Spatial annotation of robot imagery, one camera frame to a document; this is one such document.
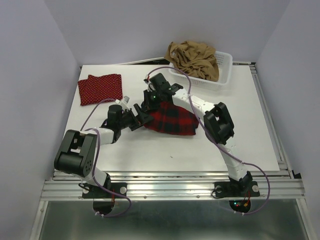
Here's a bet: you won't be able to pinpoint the aluminium frame rails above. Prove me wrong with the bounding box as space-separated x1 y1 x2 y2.
31 64 316 240

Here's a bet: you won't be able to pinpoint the white board strip behind table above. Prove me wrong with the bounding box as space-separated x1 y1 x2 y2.
117 57 164 65

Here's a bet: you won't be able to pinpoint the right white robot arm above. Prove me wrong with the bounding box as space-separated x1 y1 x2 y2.
143 73 253 198

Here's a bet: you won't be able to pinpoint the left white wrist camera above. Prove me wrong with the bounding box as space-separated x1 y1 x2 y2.
115 96 130 111

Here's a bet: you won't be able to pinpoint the red polka dot skirt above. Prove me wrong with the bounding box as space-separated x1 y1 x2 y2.
78 73 123 106

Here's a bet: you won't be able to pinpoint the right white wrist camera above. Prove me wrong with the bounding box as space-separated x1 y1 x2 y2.
143 75 156 92

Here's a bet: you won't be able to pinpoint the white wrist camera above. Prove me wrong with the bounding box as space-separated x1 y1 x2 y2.
115 96 130 111
143 75 156 92

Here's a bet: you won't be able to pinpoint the white plastic basket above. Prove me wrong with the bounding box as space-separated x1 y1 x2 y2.
168 51 233 91

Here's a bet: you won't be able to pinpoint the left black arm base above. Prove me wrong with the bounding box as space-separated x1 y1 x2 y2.
78 182 128 217

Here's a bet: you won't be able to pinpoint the red black plaid skirt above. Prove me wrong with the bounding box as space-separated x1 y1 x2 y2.
144 102 199 136

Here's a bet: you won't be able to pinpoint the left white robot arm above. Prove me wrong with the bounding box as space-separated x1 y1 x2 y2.
54 104 154 197

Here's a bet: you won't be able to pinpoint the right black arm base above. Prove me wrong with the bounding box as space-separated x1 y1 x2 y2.
211 181 260 214

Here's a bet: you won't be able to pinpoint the tan brown skirt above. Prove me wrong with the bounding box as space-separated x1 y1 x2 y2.
164 40 220 82

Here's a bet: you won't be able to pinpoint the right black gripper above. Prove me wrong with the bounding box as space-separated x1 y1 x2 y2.
141 89 163 112

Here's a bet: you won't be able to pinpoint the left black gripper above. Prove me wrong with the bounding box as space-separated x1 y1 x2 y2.
117 103 153 131

